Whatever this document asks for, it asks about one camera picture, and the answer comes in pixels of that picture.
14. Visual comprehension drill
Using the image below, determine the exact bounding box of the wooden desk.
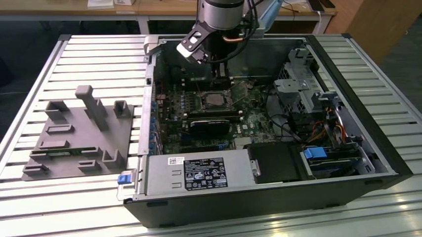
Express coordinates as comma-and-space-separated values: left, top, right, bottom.
0, 0, 338, 35

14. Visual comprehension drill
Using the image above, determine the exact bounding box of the pale blue wrist bracket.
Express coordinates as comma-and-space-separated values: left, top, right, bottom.
259, 0, 285, 28

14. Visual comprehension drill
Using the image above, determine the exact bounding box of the CPU socket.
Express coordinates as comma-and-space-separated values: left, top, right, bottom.
196, 90, 235, 112

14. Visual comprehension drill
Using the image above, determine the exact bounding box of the blue disk carrier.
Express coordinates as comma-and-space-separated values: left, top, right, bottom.
303, 147, 327, 161

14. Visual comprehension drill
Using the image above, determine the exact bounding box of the grey parts rack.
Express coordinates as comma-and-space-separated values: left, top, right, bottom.
20, 85, 136, 182

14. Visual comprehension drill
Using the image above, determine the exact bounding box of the green RAM stick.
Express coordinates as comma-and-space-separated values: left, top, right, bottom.
45, 147, 100, 157

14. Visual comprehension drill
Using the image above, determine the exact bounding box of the wooden cabinet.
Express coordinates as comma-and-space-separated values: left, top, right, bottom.
333, 0, 422, 65

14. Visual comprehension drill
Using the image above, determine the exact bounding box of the yellow red wire bundle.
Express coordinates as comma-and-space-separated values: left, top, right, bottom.
306, 120, 347, 147

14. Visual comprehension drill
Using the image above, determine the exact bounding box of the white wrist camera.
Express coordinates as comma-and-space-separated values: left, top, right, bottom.
175, 24, 212, 66

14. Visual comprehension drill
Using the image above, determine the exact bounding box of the green motherboard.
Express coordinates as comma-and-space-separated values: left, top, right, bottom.
150, 74, 287, 155

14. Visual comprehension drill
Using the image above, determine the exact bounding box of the metal socket cover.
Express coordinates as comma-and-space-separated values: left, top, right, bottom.
230, 78, 256, 92

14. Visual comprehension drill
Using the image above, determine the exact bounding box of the black PC case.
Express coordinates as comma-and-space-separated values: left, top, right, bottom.
122, 33, 415, 229

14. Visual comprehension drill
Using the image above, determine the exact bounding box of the silver CPU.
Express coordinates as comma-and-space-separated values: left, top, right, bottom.
204, 93, 227, 106

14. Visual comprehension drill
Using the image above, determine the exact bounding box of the metal drive cage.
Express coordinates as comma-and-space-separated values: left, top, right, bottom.
273, 48, 331, 115

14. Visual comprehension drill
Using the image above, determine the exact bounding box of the black graphics card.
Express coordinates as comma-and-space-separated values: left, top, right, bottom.
190, 118, 231, 140

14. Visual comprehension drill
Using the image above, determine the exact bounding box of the black RAM stick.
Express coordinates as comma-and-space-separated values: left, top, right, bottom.
186, 111, 242, 117

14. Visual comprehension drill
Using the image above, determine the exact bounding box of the silver power supply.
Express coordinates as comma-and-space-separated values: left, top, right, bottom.
142, 154, 259, 196

